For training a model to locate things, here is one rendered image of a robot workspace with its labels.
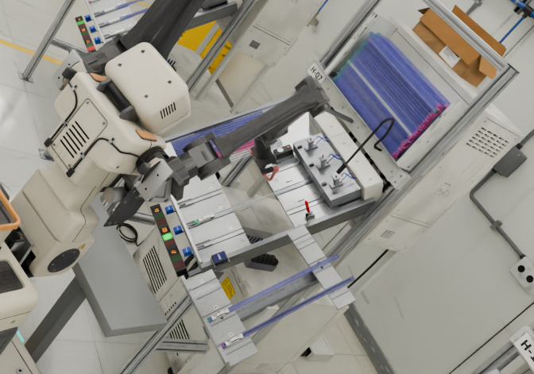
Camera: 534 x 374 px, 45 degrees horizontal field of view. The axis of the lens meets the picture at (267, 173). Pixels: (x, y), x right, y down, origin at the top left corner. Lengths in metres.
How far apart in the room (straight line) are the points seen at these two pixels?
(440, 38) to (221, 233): 1.27
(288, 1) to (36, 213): 2.10
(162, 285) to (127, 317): 0.92
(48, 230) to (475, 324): 2.61
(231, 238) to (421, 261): 1.89
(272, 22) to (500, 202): 1.63
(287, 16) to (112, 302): 2.05
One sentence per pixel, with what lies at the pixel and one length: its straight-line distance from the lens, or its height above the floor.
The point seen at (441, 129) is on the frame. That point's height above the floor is 1.59.
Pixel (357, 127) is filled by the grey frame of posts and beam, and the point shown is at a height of 1.34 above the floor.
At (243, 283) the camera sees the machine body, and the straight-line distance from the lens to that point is 2.66.
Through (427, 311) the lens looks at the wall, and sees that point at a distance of 4.04.
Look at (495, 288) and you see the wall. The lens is 3.85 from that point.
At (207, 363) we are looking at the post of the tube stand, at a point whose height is 0.47.
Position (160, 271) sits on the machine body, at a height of 0.20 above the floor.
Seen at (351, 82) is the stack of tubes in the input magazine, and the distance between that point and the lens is 2.68.
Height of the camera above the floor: 1.99
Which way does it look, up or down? 23 degrees down
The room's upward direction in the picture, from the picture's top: 40 degrees clockwise
